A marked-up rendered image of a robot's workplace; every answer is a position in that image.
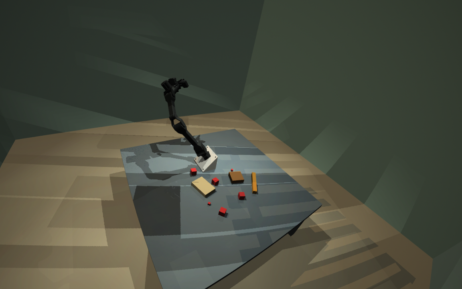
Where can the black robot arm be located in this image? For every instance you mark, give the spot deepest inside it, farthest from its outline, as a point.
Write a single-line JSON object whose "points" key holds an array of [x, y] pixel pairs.
{"points": [[180, 127]]}

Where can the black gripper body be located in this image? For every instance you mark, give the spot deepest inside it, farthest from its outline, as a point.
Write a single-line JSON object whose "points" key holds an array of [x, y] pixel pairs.
{"points": [[181, 83]]}

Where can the orange long board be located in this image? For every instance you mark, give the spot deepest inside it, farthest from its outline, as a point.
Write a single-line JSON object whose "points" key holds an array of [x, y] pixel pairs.
{"points": [[253, 182]]}

